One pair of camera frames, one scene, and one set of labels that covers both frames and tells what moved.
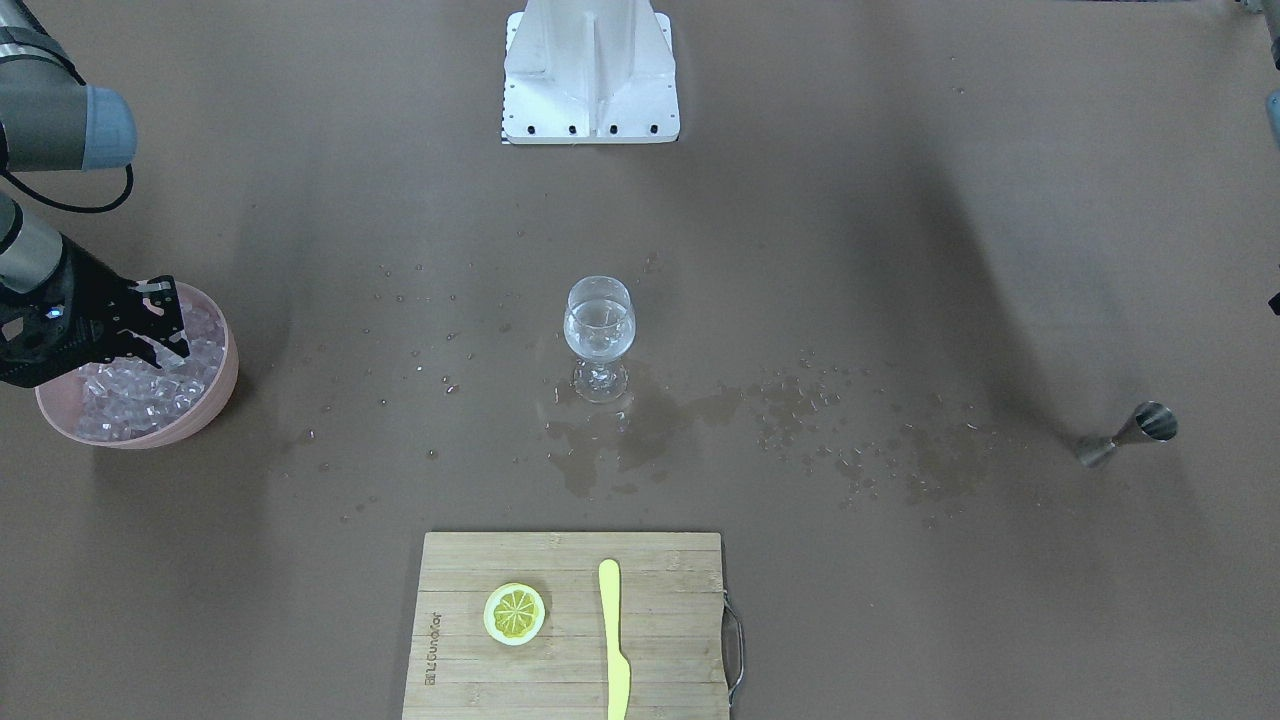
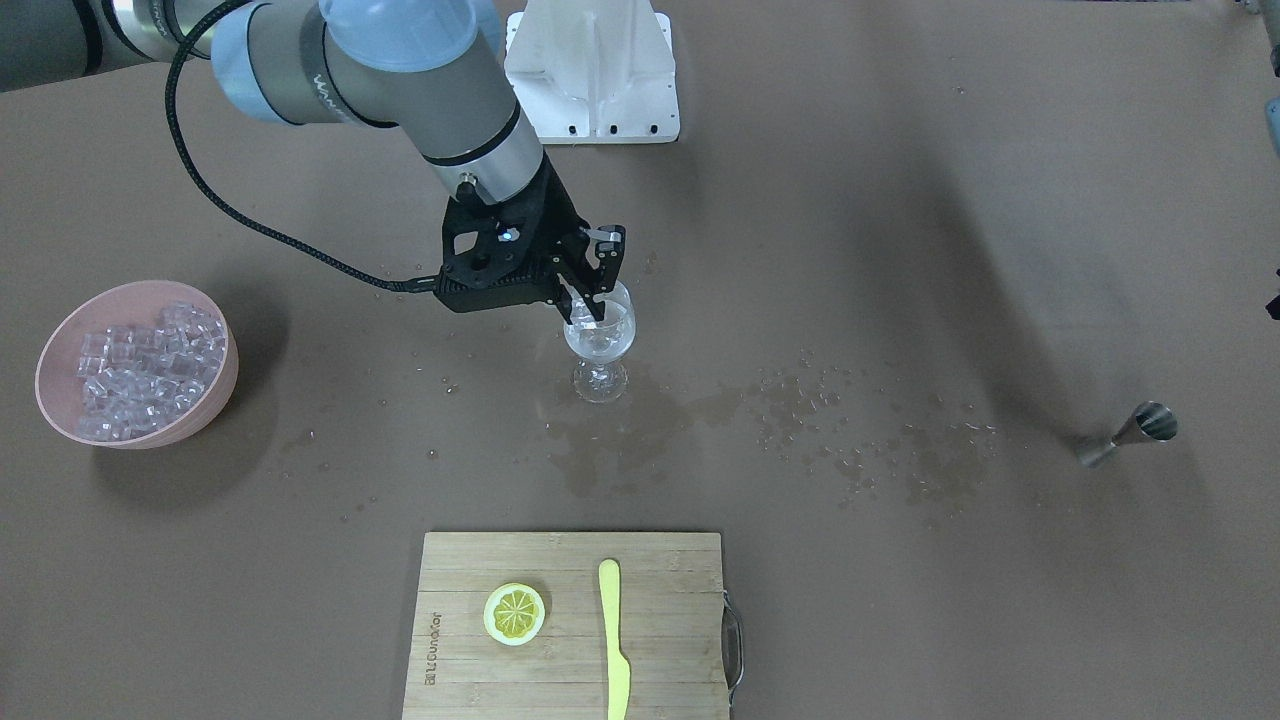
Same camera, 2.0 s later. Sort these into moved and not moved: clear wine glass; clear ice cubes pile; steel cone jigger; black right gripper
Moved: black right gripper
Not moved: clear wine glass; clear ice cubes pile; steel cone jigger
